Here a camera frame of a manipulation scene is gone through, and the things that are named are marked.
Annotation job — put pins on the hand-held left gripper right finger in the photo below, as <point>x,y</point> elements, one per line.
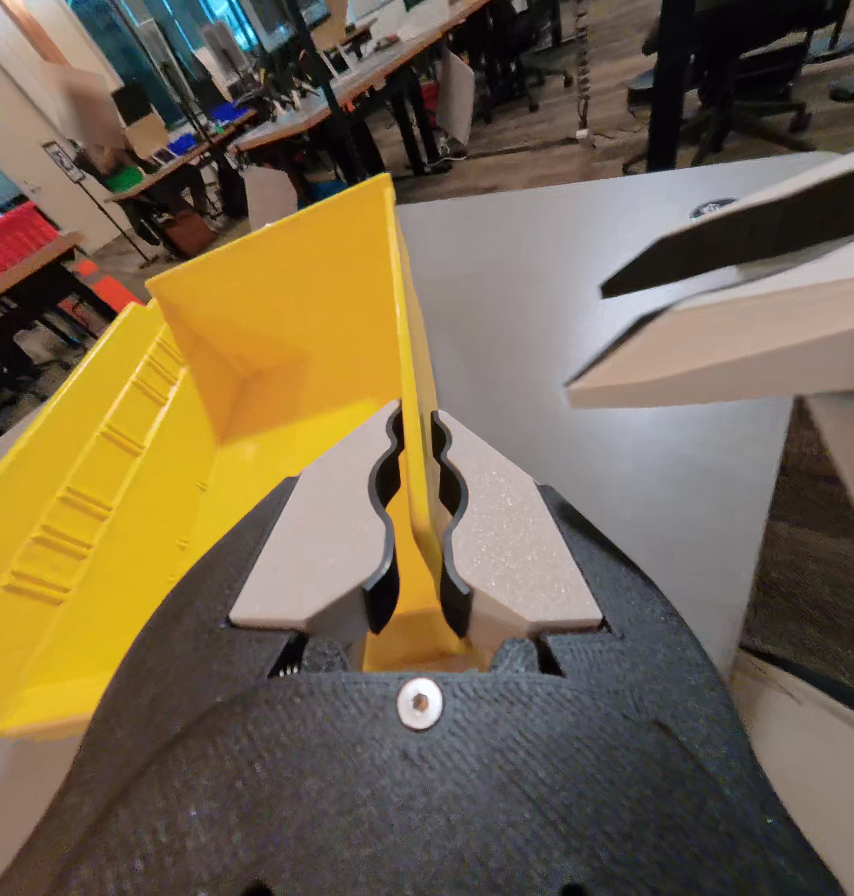
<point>518,553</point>

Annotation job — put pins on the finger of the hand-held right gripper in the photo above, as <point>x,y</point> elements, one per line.
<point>748,343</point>
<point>804,189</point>

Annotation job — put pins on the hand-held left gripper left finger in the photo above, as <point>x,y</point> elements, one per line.
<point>308,553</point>

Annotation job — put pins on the yellow plastic bin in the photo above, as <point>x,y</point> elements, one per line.
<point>154,455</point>

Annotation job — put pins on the black round desk grommet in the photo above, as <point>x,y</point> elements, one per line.
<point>712,208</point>

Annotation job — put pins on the black office chair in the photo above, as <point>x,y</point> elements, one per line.
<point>755,70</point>

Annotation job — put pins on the person's tan trouser leg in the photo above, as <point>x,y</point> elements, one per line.
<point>811,756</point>

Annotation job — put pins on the red plastic bin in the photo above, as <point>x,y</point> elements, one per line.
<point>10,238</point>

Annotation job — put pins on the brown wooden table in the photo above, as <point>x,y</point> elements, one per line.
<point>343,77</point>

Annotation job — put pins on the orange red frame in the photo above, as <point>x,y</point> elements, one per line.
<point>108,287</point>

